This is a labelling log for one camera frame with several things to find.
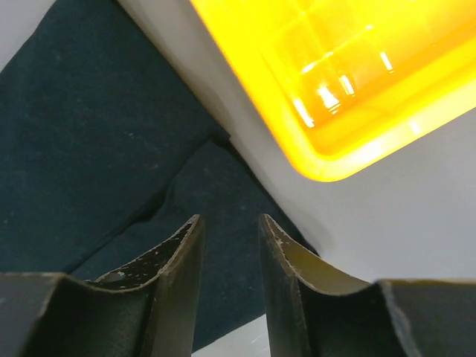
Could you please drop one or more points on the yellow plastic tray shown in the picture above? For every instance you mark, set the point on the yellow plastic tray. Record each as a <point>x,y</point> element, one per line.
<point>343,84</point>

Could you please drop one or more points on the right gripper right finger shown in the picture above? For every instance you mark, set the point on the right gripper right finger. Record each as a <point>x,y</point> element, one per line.
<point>314,309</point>

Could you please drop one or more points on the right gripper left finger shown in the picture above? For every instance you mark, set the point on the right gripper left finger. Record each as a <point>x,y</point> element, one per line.
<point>146,307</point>

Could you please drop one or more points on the black t-shirt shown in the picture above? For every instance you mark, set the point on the black t-shirt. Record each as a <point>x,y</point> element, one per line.
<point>105,152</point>

